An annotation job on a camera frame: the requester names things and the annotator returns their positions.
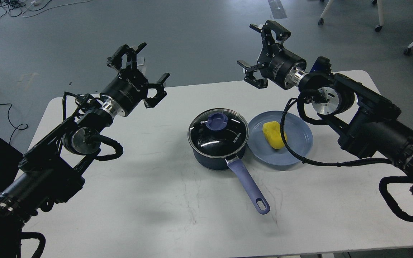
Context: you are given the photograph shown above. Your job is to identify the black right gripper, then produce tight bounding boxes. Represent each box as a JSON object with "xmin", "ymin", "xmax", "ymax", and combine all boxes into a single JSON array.
[{"xmin": 237, "ymin": 20, "xmax": 307, "ymax": 90}]

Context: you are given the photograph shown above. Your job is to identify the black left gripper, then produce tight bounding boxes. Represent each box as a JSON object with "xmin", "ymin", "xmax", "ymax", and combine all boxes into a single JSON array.
[{"xmin": 100, "ymin": 42, "xmax": 170, "ymax": 116}]

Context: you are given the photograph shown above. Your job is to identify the glass pot lid blue knob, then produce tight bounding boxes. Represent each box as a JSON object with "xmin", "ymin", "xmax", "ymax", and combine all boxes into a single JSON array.
[{"xmin": 188, "ymin": 108, "xmax": 249, "ymax": 158}]

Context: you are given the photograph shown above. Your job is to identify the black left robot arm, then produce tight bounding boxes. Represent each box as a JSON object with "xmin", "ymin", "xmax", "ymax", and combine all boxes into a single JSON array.
[{"xmin": 0, "ymin": 43, "xmax": 169, "ymax": 258}]

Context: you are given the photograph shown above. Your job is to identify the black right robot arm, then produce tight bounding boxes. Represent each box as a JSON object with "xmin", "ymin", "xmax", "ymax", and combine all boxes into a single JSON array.
[{"xmin": 237, "ymin": 20, "xmax": 413, "ymax": 222}]

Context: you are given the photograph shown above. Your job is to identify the grey floor tape strip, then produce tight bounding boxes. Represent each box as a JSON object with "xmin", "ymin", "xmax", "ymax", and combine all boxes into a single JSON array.
[{"xmin": 267, "ymin": 0, "xmax": 288, "ymax": 19}]

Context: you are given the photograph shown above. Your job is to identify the blue plate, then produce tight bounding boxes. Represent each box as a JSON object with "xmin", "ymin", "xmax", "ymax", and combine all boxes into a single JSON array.
[{"xmin": 246, "ymin": 111, "xmax": 314, "ymax": 166}]

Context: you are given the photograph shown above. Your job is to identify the white chair legs with casters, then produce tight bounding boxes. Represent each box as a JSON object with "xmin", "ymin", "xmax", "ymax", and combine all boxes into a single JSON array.
[{"xmin": 318, "ymin": 0, "xmax": 384, "ymax": 33}]

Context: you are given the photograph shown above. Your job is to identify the dark blue saucepan purple handle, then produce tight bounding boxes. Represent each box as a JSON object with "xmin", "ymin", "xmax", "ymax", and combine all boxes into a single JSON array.
[{"xmin": 188, "ymin": 108, "xmax": 270, "ymax": 215}]

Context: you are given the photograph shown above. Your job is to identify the black floor cable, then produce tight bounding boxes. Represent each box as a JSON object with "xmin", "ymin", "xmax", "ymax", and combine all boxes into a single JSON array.
[{"xmin": 0, "ymin": 81, "xmax": 29, "ymax": 144}]

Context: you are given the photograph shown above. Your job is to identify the tangled floor cables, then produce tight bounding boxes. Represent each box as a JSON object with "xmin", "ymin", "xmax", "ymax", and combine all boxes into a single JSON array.
[{"xmin": 0, "ymin": 0, "xmax": 94, "ymax": 23}]

